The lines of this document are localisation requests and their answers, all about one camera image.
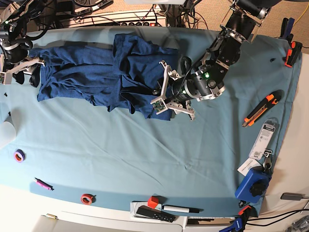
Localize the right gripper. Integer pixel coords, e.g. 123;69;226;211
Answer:
2;45;46;87

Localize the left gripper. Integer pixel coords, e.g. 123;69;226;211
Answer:
153;60;196;121

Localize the blue t-shirt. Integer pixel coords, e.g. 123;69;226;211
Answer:
29;34;179;121

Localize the orange black utility knife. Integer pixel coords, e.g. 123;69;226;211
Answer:
242;89;284;127

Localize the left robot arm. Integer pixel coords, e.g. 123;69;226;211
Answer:
150;0;274;119

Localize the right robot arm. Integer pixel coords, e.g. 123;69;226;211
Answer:
0;0;57;87

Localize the white translucent cup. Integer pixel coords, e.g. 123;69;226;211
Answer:
0;121;16;149

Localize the power strip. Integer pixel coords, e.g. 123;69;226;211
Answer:
61;10;167;28

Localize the purple tape roll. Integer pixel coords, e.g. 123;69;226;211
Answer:
14;149;26;162

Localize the light blue table cloth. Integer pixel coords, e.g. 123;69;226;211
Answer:
0;36;302;217

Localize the packaged tool blister card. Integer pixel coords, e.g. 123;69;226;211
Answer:
249;118;278;160

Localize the white paper tag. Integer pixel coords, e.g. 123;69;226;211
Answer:
237;158;262;176

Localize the pink marker pen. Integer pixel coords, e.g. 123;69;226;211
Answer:
34;178;54;191

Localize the red cube block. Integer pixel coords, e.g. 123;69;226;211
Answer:
147;196;159;209

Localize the metal keys carabiner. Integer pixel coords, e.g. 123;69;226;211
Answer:
263;149;273;174

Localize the white black marker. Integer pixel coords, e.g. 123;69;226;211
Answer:
162;205;201;213

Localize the orange black clamp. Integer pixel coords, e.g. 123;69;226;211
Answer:
282;41;303;68

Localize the blue box with knob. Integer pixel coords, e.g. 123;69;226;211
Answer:
235;167;271;203

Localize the black remote control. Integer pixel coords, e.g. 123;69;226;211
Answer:
136;205;176;223

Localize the blue black clamp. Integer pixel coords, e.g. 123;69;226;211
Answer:
279;17;295;39

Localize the red tape roll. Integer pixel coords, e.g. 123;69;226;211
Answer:
80;193;96;205

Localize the blue orange bottom clamp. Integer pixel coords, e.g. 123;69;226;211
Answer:
219;205;253;232

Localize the grey adapter box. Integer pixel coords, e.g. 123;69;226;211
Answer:
281;192;303;201

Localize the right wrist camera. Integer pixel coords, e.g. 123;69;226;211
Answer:
0;72;13;85

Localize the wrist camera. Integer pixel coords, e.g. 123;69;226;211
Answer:
0;72;13;85
150;97;168;115

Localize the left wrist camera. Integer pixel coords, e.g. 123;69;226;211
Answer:
150;97;168;115

